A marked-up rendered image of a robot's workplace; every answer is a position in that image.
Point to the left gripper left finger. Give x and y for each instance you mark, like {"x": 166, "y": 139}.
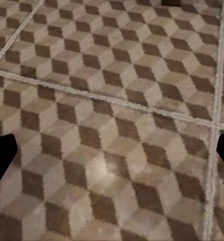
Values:
{"x": 8, "y": 150}

